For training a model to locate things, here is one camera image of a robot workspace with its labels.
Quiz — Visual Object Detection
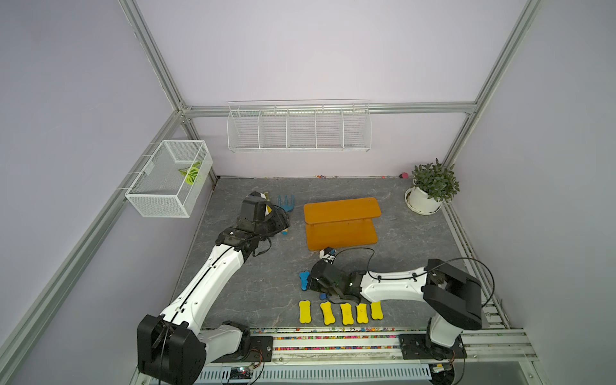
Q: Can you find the orange wooden two-tier shelf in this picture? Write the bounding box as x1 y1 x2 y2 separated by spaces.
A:
304 197 382 251

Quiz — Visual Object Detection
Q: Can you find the white vented cable duct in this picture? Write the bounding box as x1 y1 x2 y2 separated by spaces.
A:
194 364 432 384

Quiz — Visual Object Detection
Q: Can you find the white mesh wall basket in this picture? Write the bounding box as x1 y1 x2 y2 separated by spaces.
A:
124 140 213 218

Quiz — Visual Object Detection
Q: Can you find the potted green plant white pot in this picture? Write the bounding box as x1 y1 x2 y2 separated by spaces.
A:
404 159 460 216

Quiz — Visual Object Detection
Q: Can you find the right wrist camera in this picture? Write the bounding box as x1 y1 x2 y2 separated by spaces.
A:
319 247 337 264

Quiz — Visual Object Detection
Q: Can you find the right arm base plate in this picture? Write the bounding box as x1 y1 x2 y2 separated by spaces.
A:
399 333 468 361

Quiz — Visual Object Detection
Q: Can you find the yellow eraser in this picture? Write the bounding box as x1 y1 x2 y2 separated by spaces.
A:
298 300 312 324
339 303 355 326
371 302 383 321
356 303 369 324
319 302 336 326

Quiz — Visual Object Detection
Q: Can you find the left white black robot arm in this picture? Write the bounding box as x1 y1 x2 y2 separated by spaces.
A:
136 192 290 384

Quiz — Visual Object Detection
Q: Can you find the blue garden hand rake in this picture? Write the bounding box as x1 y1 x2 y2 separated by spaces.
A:
278 195 295 214

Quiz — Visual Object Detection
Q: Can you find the white wire wall shelf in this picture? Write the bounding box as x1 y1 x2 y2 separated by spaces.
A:
226 99 372 152

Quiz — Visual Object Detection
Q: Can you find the green item in basket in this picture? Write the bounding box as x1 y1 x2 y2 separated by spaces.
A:
179 161 201 185

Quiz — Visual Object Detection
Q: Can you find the aluminium rail frame front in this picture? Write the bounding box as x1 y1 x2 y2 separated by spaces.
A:
192 327 538 368

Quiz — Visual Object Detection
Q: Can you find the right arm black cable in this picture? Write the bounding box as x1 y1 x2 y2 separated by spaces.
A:
331 247 496 309

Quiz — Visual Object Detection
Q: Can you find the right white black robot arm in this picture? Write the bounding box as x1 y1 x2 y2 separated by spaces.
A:
306 258 483 348

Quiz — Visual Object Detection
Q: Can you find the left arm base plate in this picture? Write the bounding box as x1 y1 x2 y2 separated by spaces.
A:
214 336 274 364

